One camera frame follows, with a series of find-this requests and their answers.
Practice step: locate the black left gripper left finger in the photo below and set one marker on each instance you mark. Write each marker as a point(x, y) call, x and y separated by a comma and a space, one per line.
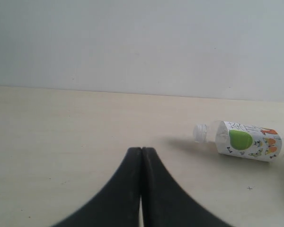
point(117, 203)

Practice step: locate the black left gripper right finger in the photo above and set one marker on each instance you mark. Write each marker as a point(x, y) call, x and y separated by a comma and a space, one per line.
point(165, 203)

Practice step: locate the clear tea bottle white label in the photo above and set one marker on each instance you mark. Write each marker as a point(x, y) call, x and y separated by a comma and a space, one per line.
point(240, 140)

